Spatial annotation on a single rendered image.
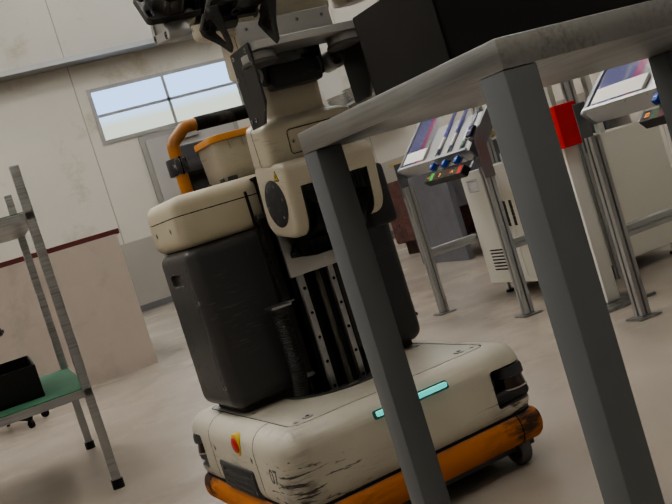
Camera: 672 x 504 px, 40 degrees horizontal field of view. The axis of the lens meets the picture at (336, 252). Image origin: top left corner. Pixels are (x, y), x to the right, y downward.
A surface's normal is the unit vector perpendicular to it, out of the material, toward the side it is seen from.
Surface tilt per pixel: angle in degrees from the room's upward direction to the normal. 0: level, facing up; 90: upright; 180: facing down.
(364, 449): 90
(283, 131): 98
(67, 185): 90
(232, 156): 92
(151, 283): 90
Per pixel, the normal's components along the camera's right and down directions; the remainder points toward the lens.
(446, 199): -0.89, 0.29
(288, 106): 0.47, 0.06
